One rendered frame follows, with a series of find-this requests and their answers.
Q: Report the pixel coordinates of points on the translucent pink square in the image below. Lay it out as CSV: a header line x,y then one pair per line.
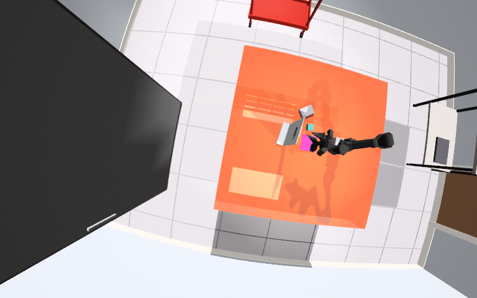
x,y
305,143

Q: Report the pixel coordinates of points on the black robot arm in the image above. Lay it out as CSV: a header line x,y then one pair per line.
x,y
383,140

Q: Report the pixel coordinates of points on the grey panel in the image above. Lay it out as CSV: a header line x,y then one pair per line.
x,y
290,133

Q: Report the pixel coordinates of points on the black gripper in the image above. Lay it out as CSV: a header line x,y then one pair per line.
x,y
323,139

